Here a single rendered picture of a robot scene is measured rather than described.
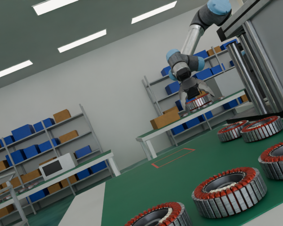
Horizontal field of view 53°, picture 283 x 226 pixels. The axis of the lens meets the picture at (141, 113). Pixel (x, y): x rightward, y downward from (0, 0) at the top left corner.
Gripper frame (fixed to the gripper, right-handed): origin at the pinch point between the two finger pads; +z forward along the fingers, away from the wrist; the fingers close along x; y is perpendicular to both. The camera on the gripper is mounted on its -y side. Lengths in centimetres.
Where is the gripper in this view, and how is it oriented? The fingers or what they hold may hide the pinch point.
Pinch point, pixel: (199, 102)
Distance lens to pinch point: 120.5
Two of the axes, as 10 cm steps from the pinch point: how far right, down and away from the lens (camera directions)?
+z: 2.7, 7.5, -6.1
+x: -8.8, 4.5, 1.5
